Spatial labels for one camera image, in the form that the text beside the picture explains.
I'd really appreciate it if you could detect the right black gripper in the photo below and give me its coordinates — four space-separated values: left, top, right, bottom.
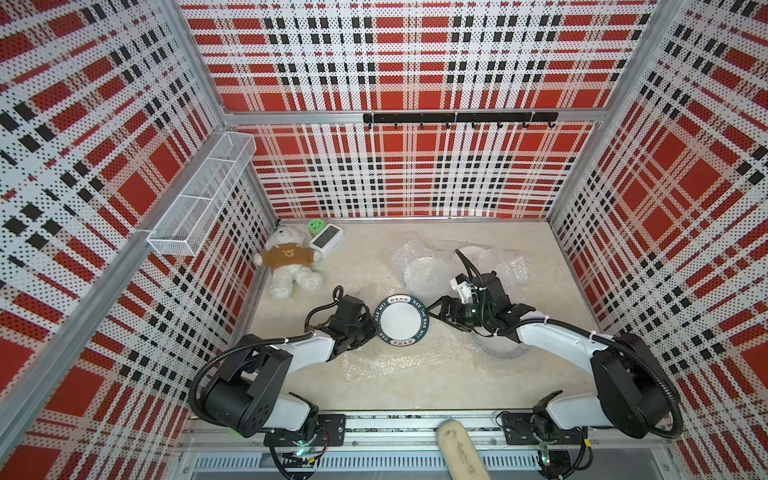
423 297 491 333

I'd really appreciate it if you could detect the green rimmed plate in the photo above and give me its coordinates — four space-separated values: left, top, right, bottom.
472 330 530 359
374 294 430 347

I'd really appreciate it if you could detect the green rimmed plate front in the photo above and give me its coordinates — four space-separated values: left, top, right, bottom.
374 294 430 347

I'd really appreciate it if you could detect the bubble wrap sheet front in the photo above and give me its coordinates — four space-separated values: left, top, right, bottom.
338 335 469 381

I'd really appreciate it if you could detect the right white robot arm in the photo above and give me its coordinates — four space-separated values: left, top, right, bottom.
427 273 684 443

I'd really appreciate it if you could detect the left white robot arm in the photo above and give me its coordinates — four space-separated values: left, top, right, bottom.
188 287 377 444

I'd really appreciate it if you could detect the pink plate in wrap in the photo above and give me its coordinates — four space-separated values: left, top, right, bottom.
458 245 499 274

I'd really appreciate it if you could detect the white embossed plate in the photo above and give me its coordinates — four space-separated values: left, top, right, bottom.
403 256 450 297

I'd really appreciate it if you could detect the white green small device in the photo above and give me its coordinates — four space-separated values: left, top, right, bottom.
310 224 344 257

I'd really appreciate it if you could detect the beige teddy bear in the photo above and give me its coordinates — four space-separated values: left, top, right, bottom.
256 226 325 299

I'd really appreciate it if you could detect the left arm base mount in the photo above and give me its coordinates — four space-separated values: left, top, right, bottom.
264 413 347 479

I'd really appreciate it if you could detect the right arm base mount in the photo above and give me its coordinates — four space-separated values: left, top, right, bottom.
494 411 594 479

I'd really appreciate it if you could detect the wooden brush handle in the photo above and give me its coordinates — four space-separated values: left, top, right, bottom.
437 420 491 480

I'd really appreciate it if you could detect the clear wall shelf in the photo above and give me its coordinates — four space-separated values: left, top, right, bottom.
148 132 255 257

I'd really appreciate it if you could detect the black hook rail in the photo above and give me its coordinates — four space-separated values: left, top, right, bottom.
362 111 560 127

